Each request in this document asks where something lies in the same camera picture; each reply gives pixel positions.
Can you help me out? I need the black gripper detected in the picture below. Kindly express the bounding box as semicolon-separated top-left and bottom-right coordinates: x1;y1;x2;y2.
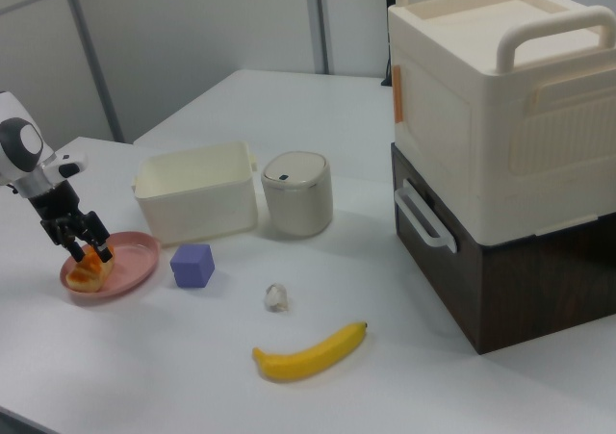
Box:
28;183;116;265

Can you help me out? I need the toy bread with orange glaze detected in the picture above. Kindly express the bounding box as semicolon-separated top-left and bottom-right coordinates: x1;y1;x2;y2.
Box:
65;243;116;294

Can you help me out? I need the pink plastic plate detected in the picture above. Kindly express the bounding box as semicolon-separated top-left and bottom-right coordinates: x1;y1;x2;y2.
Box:
59;230;162;306

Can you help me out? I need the purple cube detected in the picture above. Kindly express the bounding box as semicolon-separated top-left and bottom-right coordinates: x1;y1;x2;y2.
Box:
169;243;215;290

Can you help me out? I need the cream open plastic bin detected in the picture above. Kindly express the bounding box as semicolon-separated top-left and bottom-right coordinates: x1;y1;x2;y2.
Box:
132;140;260;247

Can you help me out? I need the small garlic bulb toy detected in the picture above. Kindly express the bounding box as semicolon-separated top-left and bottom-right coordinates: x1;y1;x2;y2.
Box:
263;282;290;314

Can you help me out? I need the small round lidded trash can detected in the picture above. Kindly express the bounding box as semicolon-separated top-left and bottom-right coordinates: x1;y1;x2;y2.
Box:
260;150;334;239

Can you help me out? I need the yellow toy banana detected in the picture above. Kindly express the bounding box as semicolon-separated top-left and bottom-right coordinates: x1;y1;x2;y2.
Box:
251;320;370;384

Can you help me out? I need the dark brown drawer box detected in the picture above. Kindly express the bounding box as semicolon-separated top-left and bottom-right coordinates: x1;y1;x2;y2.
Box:
390;142;616;356

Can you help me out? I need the grey partition post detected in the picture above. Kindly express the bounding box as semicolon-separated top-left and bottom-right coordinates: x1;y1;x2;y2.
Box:
313;0;337;75
60;0;121;142

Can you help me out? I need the white drawer handle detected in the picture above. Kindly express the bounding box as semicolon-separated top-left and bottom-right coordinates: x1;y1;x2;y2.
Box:
394;178;458;253

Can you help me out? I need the orange door handle strip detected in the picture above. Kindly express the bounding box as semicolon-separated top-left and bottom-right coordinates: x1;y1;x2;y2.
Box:
392;65;406;125

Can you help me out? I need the cream toy box with handles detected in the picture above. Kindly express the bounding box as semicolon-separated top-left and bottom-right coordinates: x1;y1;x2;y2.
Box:
387;0;616;250

